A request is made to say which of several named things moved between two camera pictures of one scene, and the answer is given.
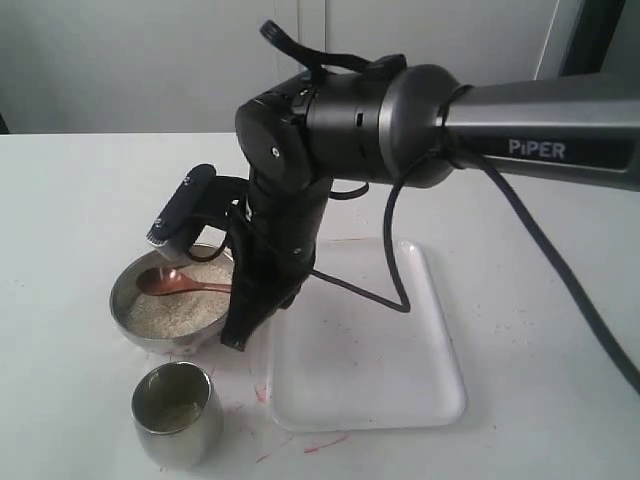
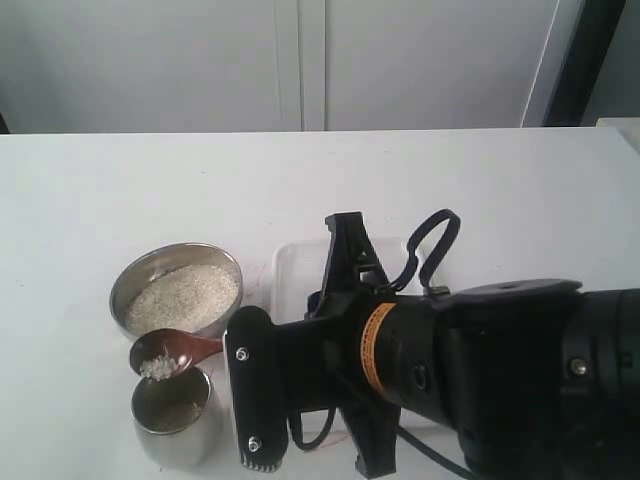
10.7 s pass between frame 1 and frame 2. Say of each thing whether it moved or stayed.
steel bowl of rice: stayed
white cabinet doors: stayed
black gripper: moved
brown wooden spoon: moved
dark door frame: stayed
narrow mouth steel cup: stayed
